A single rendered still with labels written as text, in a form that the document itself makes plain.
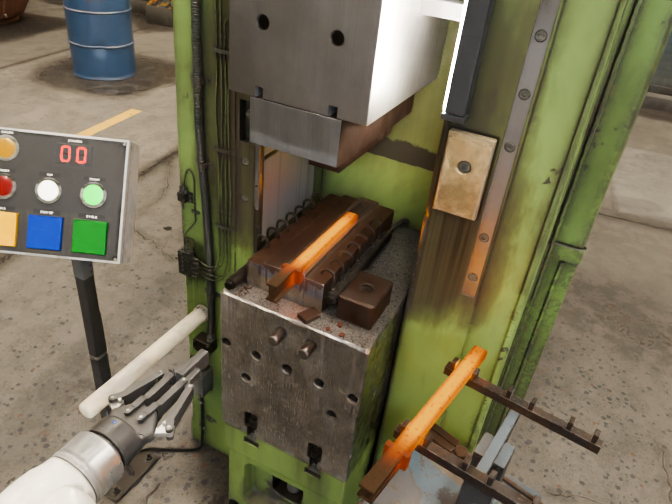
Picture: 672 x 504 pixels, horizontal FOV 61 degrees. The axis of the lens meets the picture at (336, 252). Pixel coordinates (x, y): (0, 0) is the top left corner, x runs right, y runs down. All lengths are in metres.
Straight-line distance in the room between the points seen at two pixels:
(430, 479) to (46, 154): 1.11
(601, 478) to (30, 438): 2.05
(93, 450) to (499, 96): 0.88
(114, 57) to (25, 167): 4.44
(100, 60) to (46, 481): 5.18
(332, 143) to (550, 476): 1.63
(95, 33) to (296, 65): 4.77
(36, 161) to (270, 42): 0.62
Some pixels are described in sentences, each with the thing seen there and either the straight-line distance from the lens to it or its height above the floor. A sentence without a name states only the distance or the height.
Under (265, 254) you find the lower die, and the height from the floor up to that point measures 0.98.
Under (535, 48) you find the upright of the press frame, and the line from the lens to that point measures 1.08.
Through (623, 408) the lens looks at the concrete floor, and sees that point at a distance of 2.76.
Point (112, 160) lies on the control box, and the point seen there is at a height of 1.16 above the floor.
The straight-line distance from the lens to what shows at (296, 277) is 1.25.
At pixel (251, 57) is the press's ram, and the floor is 1.44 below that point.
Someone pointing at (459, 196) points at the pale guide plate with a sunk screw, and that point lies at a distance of 1.16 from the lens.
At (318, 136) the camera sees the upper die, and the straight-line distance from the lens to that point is 1.10.
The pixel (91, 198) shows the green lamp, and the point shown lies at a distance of 1.39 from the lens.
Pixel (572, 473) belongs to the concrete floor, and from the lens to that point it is 2.40.
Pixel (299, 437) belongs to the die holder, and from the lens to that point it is 1.50.
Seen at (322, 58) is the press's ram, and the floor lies 1.47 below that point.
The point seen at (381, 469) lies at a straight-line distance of 0.98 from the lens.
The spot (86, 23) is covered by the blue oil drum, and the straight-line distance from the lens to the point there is 5.79.
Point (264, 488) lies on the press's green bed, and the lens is 1.86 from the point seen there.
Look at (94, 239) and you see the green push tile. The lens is 1.38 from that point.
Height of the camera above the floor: 1.72
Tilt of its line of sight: 33 degrees down
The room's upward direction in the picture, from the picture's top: 7 degrees clockwise
